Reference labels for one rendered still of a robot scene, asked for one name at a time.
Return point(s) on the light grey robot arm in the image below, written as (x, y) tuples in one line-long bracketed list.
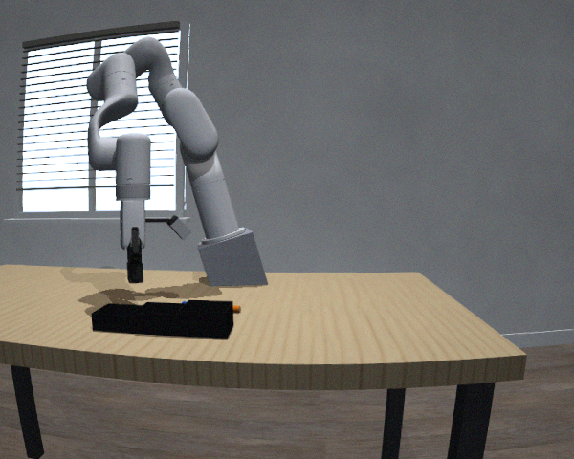
[(114, 82)]

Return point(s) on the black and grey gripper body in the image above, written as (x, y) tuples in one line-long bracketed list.
[(132, 215)]

